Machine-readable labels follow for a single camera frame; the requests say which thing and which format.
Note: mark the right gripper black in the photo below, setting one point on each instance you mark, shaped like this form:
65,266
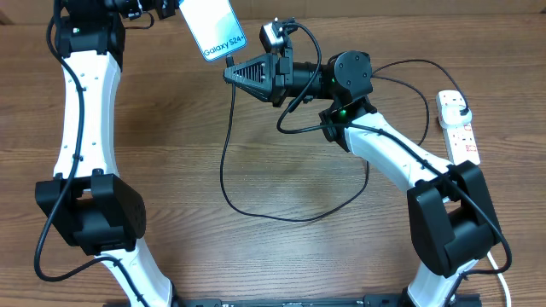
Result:
266,76

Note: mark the blue Samsung Galaxy smartphone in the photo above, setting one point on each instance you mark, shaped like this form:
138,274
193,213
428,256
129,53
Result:
214,26

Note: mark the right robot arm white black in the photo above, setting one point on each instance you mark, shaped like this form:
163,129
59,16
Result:
453,223

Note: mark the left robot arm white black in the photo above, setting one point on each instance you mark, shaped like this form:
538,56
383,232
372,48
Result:
86,201

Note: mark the white charger adapter plug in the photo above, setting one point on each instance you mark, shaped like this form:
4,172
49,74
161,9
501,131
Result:
451,117

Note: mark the white power strip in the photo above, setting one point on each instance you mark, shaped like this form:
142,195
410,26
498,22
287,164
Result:
460,141

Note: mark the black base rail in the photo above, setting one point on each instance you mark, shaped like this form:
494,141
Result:
290,302

